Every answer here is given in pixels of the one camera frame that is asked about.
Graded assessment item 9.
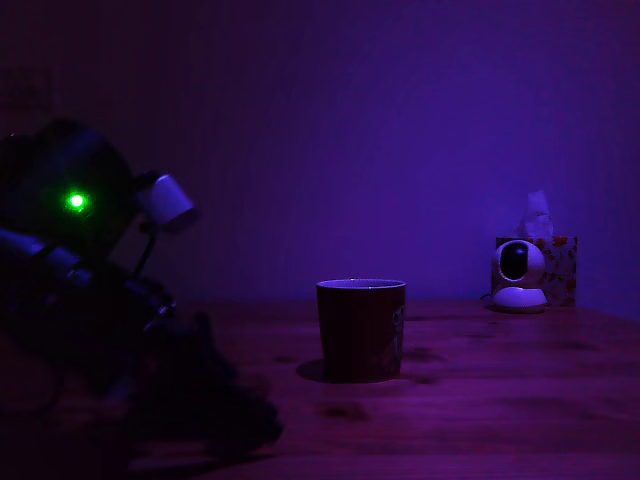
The white tissue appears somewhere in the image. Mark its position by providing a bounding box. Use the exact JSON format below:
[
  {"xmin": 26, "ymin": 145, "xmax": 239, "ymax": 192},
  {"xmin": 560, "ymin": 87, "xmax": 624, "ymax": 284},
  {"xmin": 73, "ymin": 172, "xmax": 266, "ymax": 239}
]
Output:
[{"xmin": 516, "ymin": 189, "xmax": 555, "ymax": 240}]

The small white round camera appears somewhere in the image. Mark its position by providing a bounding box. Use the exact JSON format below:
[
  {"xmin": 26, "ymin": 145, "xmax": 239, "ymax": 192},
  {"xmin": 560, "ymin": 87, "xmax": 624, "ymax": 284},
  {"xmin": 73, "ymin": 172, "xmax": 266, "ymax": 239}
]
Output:
[{"xmin": 489, "ymin": 239, "xmax": 549, "ymax": 315}]

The red ceramic mug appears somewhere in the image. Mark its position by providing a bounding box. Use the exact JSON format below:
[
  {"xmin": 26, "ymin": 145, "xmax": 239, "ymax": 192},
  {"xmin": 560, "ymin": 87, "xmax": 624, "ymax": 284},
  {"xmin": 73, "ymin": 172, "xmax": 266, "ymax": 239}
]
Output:
[{"xmin": 315, "ymin": 278, "xmax": 407, "ymax": 385}]

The thin wrist camera cable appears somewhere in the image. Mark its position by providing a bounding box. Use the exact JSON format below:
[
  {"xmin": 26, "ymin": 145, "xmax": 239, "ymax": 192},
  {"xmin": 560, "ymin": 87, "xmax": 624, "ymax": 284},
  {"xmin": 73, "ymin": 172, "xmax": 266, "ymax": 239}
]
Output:
[{"xmin": 133, "ymin": 224, "xmax": 157, "ymax": 277}]

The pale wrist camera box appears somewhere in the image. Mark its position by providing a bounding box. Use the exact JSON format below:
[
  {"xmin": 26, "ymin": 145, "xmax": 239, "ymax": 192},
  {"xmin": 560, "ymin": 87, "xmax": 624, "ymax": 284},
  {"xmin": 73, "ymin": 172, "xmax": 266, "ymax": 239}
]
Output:
[{"xmin": 132, "ymin": 171, "xmax": 199, "ymax": 234}]

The floral tissue box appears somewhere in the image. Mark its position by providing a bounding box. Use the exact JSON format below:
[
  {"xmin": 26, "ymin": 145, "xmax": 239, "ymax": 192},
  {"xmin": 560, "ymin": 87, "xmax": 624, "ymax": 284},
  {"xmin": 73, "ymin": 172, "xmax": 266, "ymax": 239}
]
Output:
[{"xmin": 495, "ymin": 236, "xmax": 579, "ymax": 307}]

